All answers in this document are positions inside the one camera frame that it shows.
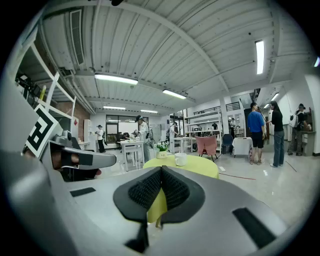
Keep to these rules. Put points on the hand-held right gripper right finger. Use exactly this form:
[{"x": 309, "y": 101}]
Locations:
[{"x": 212, "y": 212}]

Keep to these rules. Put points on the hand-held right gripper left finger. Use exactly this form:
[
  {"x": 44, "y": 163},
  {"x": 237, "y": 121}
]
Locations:
[{"x": 100, "y": 212}]

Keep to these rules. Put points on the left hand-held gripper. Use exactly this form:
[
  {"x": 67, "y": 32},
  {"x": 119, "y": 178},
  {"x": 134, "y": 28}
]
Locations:
[{"x": 41, "y": 130}]

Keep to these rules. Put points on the white mug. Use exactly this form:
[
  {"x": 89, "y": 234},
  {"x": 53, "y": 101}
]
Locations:
[{"x": 180, "y": 159}]

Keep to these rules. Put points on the person's left hand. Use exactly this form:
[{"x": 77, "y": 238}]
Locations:
[{"x": 57, "y": 160}]

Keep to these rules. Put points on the white table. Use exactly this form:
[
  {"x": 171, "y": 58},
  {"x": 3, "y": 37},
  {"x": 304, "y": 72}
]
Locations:
[
  {"x": 131, "y": 144},
  {"x": 182, "y": 138}
]

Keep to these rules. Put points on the large dark-framed window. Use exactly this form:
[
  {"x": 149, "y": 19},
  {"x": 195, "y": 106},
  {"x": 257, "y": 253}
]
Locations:
[{"x": 117, "y": 127}]

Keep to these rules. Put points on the white power strip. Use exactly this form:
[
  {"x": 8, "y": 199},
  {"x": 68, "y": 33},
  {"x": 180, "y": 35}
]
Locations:
[{"x": 222, "y": 169}]

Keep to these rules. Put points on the yellow-green tablecloth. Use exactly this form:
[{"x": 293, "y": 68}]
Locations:
[{"x": 200, "y": 166}]

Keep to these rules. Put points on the long ceiling light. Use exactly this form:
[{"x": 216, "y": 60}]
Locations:
[
  {"x": 114, "y": 107},
  {"x": 260, "y": 57},
  {"x": 149, "y": 111},
  {"x": 174, "y": 94},
  {"x": 116, "y": 79}
]

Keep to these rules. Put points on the white pot of daisies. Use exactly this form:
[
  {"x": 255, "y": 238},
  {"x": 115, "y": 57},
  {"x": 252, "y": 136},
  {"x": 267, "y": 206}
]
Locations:
[{"x": 162, "y": 151}]

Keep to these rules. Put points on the white metal shelf rack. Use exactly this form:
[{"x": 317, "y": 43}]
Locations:
[{"x": 60, "y": 110}]

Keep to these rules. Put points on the pink chair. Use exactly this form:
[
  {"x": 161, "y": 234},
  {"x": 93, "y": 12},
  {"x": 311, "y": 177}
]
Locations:
[{"x": 207, "y": 145}]

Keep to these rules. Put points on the dark blue chair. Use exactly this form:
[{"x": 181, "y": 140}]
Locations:
[{"x": 227, "y": 141}]

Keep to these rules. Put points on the white-draped table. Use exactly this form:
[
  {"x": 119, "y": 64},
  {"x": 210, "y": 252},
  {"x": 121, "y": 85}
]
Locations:
[{"x": 242, "y": 145}]

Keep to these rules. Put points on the white storage shelving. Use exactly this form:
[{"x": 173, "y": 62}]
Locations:
[{"x": 205, "y": 122}]

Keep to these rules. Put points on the grey cabinet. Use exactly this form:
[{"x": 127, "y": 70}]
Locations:
[{"x": 309, "y": 140}]

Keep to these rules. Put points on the ceiling air conditioner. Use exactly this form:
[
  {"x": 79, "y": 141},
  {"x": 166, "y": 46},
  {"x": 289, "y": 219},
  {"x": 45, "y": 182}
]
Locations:
[{"x": 62, "y": 40}]

